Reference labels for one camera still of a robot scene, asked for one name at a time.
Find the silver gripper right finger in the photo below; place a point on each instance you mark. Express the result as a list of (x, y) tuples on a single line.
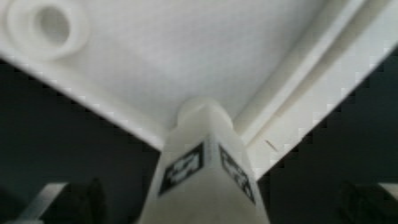
[(390, 188)]

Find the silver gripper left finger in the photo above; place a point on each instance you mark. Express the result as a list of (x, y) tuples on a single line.
[(31, 216)]

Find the white desk top tray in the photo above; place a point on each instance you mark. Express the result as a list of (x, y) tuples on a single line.
[(271, 54)]

